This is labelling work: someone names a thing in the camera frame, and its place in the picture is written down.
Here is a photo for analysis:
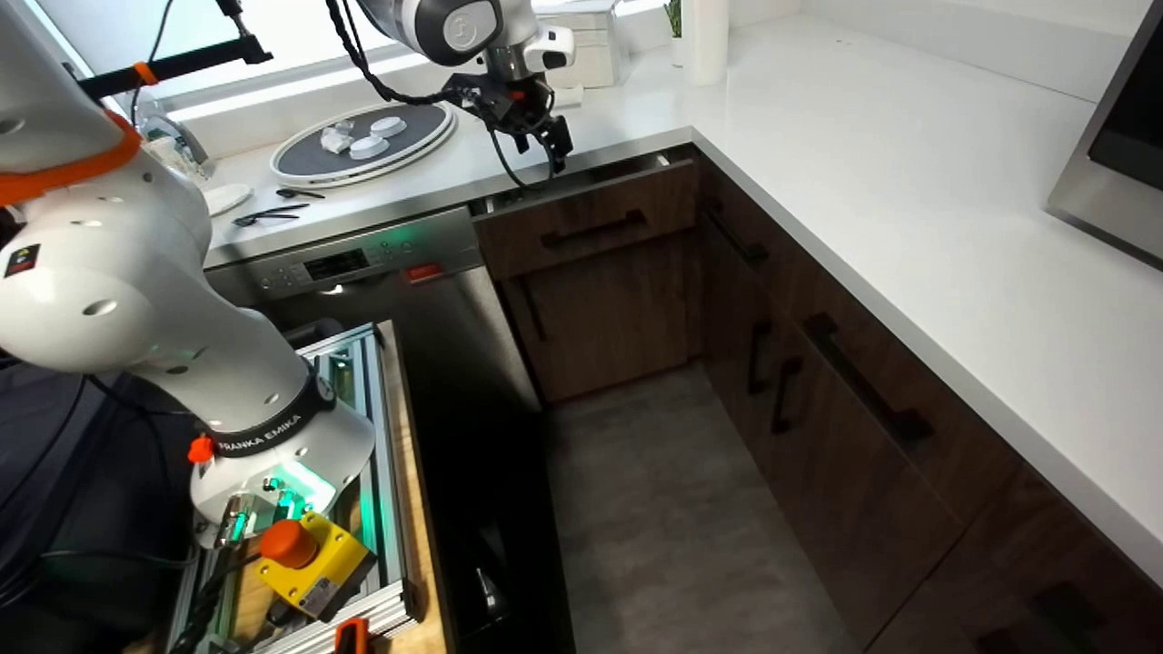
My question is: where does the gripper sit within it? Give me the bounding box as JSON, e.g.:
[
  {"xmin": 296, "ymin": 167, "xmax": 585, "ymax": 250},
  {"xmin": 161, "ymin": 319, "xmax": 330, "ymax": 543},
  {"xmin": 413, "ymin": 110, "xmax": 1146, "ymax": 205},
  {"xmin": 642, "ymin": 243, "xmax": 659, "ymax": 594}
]
[{"xmin": 472, "ymin": 74, "xmax": 575, "ymax": 175}]

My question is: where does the brown wooden drawer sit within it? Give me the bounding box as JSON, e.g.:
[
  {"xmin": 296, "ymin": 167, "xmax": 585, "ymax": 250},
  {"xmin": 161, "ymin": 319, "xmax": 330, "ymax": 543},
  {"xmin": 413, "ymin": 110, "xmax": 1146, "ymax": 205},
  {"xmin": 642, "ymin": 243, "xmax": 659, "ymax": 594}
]
[{"xmin": 471, "ymin": 149, "xmax": 702, "ymax": 282}]

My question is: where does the white box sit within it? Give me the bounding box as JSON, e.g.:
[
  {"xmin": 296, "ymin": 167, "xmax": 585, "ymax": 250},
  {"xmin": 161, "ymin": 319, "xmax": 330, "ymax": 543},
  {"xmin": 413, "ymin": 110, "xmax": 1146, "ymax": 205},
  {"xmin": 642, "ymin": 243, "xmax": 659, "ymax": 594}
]
[{"xmin": 531, "ymin": 0, "xmax": 630, "ymax": 90}]

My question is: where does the round grey turntable tray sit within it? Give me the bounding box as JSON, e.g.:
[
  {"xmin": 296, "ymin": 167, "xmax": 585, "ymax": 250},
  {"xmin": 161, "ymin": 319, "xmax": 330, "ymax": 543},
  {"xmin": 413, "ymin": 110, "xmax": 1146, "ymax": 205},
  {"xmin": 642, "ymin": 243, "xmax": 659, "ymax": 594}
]
[{"xmin": 269, "ymin": 99, "xmax": 458, "ymax": 190}]

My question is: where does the brown wooden cabinet door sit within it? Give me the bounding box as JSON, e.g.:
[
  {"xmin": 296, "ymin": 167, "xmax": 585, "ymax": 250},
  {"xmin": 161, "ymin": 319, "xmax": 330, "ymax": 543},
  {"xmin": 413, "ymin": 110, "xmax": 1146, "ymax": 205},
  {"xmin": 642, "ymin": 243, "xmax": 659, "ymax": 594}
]
[{"xmin": 495, "ymin": 231, "xmax": 706, "ymax": 406}]

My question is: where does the white paper towel roll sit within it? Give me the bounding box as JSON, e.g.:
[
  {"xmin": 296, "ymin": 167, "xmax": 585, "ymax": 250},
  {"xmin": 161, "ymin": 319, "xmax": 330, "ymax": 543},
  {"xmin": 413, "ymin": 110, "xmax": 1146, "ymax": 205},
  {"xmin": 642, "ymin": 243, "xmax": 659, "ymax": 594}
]
[{"xmin": 681, "ymin": 0, "xmax": 731, "ymax": 88}]

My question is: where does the stainless steel dishwasher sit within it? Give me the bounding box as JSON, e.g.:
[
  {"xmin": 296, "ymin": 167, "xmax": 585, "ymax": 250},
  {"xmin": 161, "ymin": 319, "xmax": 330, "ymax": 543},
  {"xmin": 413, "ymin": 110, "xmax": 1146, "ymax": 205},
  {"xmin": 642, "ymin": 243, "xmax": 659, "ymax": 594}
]
[{"xmin": 204, "ymin": 207, "xmax": 579, "ymax": 654}]

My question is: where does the window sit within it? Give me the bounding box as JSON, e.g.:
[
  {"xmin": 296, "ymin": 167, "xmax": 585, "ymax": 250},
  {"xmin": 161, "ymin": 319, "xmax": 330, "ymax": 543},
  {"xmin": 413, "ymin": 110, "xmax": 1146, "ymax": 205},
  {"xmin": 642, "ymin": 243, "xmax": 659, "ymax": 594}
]
[{"xmin": 27, "ymin": 0, "xmax": 673, "ymax": 119}]

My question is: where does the metal tap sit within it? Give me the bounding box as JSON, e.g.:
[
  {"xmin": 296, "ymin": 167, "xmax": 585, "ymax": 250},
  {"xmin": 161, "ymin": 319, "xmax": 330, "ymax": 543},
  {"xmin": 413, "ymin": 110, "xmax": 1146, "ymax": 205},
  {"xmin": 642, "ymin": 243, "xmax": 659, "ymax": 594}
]
[{"xmin": 134, "ymin": 91, "xmax": 215, "ymax": 179}]

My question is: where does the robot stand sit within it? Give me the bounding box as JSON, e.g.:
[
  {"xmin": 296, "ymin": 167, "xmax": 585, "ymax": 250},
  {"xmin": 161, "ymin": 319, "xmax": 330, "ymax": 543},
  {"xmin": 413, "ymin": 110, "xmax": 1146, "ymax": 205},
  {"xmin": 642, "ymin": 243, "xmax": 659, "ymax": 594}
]
[{"xmin": 167, "ymin": 318, "xmax": 452, "ymax": 654}]

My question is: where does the yellow emergency stop button box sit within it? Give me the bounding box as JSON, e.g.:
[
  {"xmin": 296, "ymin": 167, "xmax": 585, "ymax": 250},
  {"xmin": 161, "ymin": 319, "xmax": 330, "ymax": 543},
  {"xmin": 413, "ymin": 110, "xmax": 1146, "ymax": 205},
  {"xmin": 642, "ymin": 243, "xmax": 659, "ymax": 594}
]
[{"xmin": 256, "ymin": 512, "xmax": 379, "ymax": 624}]

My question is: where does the brown wooden cabinet row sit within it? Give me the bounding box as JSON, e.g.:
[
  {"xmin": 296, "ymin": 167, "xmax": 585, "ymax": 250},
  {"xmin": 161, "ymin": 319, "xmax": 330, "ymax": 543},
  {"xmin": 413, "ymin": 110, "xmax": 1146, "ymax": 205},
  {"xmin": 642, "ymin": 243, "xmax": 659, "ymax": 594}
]
[{"xmin": 692, "ymin": 154, "xmax": 1163, "ymax": 654}]

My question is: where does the stainless steel microwave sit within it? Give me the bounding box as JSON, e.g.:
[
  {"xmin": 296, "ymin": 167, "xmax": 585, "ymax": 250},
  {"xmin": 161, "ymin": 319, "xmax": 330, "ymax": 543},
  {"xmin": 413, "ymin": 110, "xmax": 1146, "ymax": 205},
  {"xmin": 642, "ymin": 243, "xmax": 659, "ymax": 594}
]
[{"xmin": 1045, "ymin": 0, "xmax": 1163, "ymax": 273}]

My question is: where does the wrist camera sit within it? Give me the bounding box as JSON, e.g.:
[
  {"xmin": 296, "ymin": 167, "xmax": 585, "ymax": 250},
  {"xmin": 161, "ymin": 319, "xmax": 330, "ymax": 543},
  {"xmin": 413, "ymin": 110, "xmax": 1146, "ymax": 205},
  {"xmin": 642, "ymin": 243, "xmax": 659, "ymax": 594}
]
[{"xmin": 442, "ymin": 73, "xmax": 493, "ymax": 117}]

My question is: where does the black cabinet door handle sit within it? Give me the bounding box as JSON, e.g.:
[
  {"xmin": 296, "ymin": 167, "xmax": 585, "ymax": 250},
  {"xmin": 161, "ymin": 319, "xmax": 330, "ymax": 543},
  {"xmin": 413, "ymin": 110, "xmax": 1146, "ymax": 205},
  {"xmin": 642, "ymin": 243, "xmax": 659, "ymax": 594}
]
[
  {"xmin": 746, "ymin": 319, "xmax": 774, "ymax": 397},
  {"xmin": 770, "ymin": 356, "xmax": 806, "ymax": 436},
  {"xmin": 516, "ymin": 276, "xmax": 548, "ymax": 344}
]

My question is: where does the long black drawer handle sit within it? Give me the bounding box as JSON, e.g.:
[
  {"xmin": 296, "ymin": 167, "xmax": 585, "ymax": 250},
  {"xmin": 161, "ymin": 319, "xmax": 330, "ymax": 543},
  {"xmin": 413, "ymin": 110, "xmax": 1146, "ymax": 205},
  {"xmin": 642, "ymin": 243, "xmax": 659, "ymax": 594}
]
[{"xmin": 803, "ymin": 312, "xmax": 936, "ymax": 452}]

